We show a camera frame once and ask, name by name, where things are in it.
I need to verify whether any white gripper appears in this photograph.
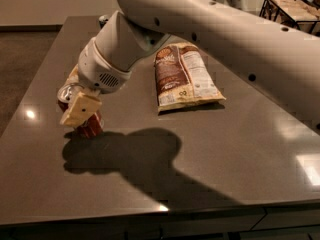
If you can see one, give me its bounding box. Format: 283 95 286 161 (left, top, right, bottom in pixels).
60 38 131 128

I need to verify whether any red coke can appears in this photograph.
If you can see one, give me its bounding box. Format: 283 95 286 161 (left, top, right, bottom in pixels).
57 84 103 138

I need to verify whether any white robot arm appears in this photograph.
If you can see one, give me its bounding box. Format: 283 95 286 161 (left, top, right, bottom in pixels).
59 0 320 131

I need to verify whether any silver blue energy drink can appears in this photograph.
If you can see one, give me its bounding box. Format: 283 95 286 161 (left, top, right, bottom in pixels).
99 15 109 28

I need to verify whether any brown chip bag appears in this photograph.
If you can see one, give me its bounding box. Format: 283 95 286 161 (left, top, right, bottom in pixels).
154 43 225 112

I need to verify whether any black wire basket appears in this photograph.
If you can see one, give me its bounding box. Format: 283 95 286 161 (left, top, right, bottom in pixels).
259 0 320 36

